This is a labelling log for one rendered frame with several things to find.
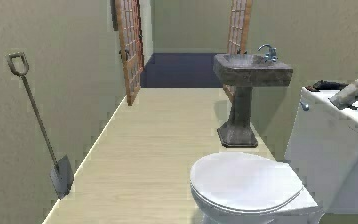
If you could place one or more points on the wooden lattice room door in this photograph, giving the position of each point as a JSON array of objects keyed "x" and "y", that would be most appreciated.
[
  {"x": 131, "y": 50},
  {"x": 238, "y": 28}
]

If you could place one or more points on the silver sink faucet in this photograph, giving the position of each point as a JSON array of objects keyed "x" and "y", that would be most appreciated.
[{"x": 269, "y": 53}]

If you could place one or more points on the silver toilet flush lever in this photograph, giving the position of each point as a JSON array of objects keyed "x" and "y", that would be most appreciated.
[{"x": 304, "y": 106}]

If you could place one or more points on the flat black object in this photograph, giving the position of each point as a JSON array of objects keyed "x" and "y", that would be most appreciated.
[{"x": 327, "y": 86}]

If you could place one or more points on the white toilet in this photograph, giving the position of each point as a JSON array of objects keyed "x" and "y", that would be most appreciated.
[{"x": 323, "y": 160}]

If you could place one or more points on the grey stone pedestal sink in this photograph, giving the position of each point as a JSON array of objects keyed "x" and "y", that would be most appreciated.
[{"x": 243, "y": 75}]

